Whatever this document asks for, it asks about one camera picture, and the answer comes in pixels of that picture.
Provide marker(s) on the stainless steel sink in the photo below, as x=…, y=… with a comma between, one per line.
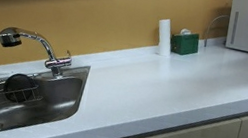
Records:
x=57, y=102

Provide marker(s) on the green tissue box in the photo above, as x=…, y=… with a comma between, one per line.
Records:
x=185, y=44

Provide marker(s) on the white paper towel roll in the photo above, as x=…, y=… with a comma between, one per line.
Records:
x=165, y=37

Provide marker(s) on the white tissue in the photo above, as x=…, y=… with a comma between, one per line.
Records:
x=185, y=32

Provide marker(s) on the chrome kitchen faucet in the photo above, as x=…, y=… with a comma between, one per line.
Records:
x=47, y=45

